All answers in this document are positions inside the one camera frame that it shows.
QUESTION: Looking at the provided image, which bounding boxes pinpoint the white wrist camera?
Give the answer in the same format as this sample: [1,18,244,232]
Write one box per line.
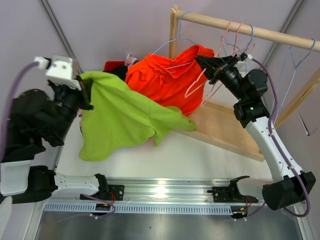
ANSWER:
[235,52,253,72]
[33,55,82,91]

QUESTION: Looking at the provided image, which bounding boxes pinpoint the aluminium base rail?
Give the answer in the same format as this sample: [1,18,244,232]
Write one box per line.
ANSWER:
[37,176,298,216]

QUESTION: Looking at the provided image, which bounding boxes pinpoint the blue hanger of orange shorts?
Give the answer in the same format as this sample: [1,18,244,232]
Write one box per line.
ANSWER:
[152,10,198,60]

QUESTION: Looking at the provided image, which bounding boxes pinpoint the blue hanger of teal shorts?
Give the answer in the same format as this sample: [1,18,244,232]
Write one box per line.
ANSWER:
[272,38,317,125]

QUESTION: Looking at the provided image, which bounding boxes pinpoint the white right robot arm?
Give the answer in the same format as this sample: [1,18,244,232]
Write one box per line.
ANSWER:
[195,53,316,212]

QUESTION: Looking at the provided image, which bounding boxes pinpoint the pink patterned shorts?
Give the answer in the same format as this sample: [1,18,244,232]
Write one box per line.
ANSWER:
[124,54,139,67]

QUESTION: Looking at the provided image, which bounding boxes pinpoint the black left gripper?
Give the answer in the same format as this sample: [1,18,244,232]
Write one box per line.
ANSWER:
[45,74,94,144]

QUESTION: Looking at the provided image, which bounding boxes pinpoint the pink hanger of green shorts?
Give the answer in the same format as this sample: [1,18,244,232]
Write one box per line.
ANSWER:
[184,20,234,98]

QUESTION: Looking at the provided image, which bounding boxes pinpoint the black shorts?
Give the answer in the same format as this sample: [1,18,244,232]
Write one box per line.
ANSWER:
[106,64,134,81]

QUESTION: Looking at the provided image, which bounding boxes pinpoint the lime green shorts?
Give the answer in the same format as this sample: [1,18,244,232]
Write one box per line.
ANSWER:
[78,71,197,162]

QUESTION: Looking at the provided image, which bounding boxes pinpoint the red plastic bin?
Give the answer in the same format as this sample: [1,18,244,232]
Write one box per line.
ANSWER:
[103,60,125,72]

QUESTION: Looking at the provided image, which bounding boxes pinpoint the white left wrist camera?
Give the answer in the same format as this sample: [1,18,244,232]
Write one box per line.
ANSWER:
[33,55,82,91]

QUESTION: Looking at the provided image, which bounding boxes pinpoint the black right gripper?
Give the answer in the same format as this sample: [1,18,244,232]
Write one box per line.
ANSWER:
[194,56,247,102]

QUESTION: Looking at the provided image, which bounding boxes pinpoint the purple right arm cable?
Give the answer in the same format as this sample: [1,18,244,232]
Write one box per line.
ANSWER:
[229,57,312,222]

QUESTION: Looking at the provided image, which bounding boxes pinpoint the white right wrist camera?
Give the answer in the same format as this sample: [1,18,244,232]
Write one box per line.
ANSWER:
[235,52,253,72]

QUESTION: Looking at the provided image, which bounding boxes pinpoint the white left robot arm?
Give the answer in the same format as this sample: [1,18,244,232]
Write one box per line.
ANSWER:
[0,76,109,204]

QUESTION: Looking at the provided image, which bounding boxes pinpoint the orange shorts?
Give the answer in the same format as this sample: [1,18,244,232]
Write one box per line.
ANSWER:
[125,45,215,116]

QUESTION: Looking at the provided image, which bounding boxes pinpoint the wooden clothes rack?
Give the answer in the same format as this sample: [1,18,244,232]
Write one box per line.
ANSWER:
[169,3,320,163]

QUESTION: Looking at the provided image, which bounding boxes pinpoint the pink hanger of black shorts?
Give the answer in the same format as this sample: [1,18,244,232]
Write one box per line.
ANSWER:
[196,20,233,108]

